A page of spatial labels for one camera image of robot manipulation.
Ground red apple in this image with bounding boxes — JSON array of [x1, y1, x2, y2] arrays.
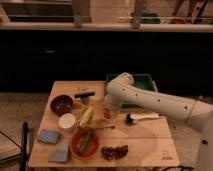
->
[[103, 108, 111, 119]]

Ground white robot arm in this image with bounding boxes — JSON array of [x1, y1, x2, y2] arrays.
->
[[103, 72, 213, 171]]

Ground dark purple bowl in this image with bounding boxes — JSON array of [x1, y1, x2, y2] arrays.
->
[[50, 95, 73, 116]]

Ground yellow corn cob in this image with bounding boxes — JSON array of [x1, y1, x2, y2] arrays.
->
[[79, 106, 93, 127]]

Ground green plastic tray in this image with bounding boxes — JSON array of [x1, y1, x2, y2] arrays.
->
[[105, 73, 159, 108]]

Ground green cucumber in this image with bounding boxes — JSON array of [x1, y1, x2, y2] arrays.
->
[[78, 128, 93, 155]]

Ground bunch of dark grapes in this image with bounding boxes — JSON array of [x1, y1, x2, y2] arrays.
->
[[101, 145, 129, 161]]

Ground white round container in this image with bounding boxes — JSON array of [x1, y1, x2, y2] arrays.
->
[[58, 113, 76, 131]]

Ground orange plate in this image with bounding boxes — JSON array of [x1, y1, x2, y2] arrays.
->
[[70, 127, 99, 160]]

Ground blue sponge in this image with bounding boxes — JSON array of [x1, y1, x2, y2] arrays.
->
[[37, 129, 60, 144]]

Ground grey blue cloth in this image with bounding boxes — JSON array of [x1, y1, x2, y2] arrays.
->
[[48, 140, 69, 163]]

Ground white handled dish brush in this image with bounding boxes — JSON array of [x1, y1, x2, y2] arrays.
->
[[126, 113, 159, 124]]

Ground black handled scraper tool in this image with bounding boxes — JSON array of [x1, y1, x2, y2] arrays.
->
[[74, 89, 95, 105]]

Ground black chair frame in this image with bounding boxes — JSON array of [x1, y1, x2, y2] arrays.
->
[[0, 122, 29, 171]]

